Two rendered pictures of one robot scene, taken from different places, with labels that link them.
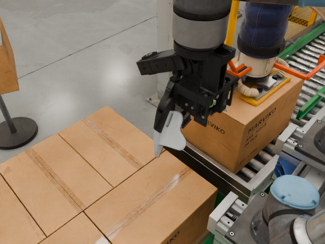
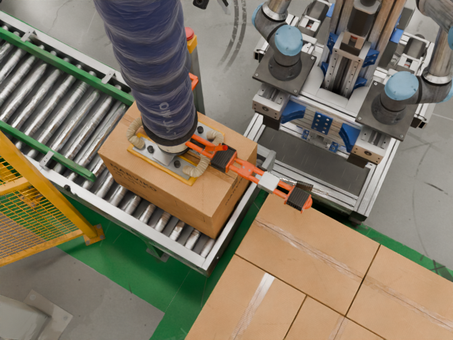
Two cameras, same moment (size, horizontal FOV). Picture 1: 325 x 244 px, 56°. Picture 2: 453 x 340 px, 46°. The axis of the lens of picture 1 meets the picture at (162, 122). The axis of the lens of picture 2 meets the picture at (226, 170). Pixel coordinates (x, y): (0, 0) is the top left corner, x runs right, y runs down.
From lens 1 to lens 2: 192 cm
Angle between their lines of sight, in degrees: 55
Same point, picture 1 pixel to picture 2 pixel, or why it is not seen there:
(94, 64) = not seen: outside the picture
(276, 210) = (418, 95)
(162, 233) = (340, 229)
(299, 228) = (441, 80)
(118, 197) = (317, 285)
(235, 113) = (241, 154)
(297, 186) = (401, 82)
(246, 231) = (395, 127)
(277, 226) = (429, 95)
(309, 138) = (283, 83)
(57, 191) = not seen: outside the picture
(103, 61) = not seen: outside the picture
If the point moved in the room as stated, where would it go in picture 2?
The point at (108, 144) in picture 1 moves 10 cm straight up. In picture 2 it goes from (247, 328) to (247, 326)
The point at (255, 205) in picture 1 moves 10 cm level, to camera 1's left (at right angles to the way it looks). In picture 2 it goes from (371, 123) to (380, 143)
